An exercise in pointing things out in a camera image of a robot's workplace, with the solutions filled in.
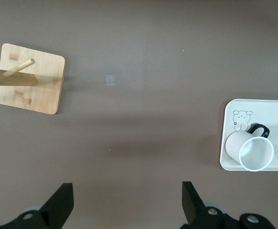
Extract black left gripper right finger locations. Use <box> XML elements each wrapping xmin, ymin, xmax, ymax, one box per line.
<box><xmin>182</xmin><ymin>181</ymin><xmax>227</xmax><ymax>229</ymax></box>

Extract white smiley mug black handle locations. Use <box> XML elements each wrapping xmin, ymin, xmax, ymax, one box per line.
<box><xmin>225</xmin><ymin>123</ymin><xmax>275</xmax><ymax>173</ymax></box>

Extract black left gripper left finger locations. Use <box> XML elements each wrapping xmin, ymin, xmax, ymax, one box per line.
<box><xmin>16</xmin><ymin>183</ymin><xmax>74</xmax><ymax>229</ymax></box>

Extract small clear tape piece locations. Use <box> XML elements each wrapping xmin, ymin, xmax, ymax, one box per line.
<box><xmin>105</xmin><ymin>74</ymin><xmax>116</xmax><ymax>87</ymax></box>

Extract wooden mug tree stand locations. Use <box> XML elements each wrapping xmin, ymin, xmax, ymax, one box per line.
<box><xmin>0</xmin><ymin>42</ymin><xmax>67</xmax><ymax>115</ymax></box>

